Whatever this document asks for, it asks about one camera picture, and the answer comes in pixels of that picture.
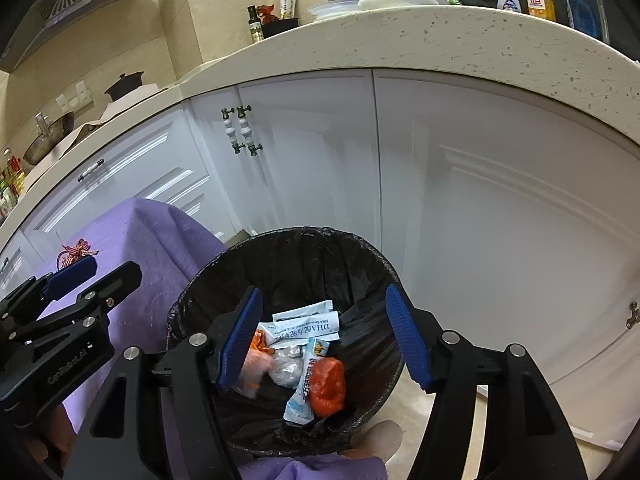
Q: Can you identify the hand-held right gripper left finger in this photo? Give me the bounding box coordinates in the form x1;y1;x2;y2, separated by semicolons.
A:
65;286;264;480

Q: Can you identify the person's left hand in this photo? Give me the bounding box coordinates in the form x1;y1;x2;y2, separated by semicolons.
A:
20;402;78;471

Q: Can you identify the blue plastic bottle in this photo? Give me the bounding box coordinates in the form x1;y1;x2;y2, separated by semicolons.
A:
566;0;600;38

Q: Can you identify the group of condiment bottles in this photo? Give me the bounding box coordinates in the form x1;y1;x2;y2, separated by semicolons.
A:
0;147;26;221

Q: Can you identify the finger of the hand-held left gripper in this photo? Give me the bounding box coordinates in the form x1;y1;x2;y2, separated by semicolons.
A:
0;256;97;333
10;261;142;345

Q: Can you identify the black utensil holder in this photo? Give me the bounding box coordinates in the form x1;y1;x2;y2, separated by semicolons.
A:
261;0;300;38

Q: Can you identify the beige stove cover cloth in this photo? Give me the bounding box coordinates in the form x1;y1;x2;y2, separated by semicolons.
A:
65;90;171;146

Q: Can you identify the vertical white cabinet handle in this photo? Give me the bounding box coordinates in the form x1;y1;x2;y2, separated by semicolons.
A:
237;105;263;156
221;106;246;153

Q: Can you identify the clear plastic container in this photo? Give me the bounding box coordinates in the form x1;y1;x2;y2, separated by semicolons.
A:
306;0;361;18

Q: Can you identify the white wall switch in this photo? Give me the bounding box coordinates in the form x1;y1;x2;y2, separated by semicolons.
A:
56;80;93;111

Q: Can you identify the white printed sachet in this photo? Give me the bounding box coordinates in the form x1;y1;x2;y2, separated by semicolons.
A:
272;300;342;346

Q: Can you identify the dark olive oil bottle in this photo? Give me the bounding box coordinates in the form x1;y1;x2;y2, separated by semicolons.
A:
246;5;264;44

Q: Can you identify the red-orange plastic bag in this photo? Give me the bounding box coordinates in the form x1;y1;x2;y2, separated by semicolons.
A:
307;357;347;418

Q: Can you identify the red checked ribbon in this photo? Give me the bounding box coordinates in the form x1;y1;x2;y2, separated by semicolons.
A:
55;240;101;268

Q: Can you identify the white kitchen cabinet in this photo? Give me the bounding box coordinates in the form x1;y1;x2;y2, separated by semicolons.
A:
0;67;640;456

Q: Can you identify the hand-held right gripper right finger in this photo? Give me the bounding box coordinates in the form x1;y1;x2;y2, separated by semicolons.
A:
384;284;588;480

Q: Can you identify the beige stone countertop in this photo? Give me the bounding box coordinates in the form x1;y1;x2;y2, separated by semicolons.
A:
0;2;640;241

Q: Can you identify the blue white snack packet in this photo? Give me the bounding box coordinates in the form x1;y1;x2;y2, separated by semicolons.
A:
284;337;331;423

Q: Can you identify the clear plastic wrap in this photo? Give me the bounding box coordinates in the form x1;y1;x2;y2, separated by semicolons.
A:
270;345;306;388

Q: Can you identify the black pot with lid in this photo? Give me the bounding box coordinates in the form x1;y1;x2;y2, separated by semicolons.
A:
104;71;146;102

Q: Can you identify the orange plastic bag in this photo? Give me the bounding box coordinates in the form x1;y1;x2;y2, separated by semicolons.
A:
244;329;277;397

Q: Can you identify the black lined trash bin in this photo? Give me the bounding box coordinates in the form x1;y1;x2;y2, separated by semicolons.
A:
166;226;406;461

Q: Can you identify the horizontal white cabinet handle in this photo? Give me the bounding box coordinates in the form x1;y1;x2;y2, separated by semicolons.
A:
77;158;105;181

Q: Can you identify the metal wok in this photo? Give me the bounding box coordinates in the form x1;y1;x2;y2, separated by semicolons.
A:
22;112;76;166

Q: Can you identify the metal range hood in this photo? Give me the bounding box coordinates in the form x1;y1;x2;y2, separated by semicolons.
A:
0;0;151;73

